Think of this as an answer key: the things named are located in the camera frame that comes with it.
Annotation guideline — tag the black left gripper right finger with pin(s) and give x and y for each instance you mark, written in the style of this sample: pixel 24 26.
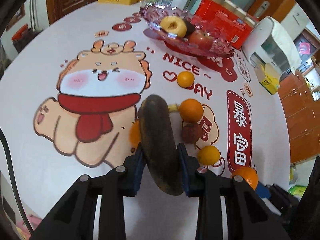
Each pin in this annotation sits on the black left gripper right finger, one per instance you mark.
pixel 227 200

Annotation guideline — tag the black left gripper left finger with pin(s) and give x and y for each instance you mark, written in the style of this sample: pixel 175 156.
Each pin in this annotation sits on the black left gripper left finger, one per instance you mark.
pixel 73 216

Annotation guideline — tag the yellow orange small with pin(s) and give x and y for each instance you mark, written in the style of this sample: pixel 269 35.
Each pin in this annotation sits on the yellow orange small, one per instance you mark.
pixel 209 155

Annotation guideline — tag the large orange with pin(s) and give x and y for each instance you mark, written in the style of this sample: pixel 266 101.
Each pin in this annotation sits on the large orange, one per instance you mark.
pixel 191 110

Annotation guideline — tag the small orange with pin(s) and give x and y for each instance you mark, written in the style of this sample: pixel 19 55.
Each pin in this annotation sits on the small orange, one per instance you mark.
pixel 185 79

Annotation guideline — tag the printed dragon tablecloth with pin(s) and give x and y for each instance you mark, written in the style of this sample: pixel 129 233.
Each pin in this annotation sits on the printed dragon tablecloth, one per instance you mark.
pixel 69 99

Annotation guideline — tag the yellow open small box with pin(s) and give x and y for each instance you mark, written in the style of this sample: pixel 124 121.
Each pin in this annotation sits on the yellow open small box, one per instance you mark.
pixel 268 77

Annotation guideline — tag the white appliance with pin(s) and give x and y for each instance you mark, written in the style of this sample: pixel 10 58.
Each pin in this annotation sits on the white appliance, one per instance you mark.
pixel 270 43

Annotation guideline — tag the red apple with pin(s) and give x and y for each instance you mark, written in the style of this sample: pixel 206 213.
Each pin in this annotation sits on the red apple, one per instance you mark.
pixel 200 39

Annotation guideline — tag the pink glass fruit plate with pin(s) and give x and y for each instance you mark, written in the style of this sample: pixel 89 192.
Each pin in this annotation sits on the pink glass fruit plate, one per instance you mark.
pixel 154 13

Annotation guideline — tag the red paper cup package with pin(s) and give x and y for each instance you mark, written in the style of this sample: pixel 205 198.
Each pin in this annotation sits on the red paper cup package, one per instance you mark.
pixel 233 23

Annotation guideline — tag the yellow apple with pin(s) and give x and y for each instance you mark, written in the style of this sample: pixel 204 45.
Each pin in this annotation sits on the yellow apple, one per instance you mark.
pixel 174 25

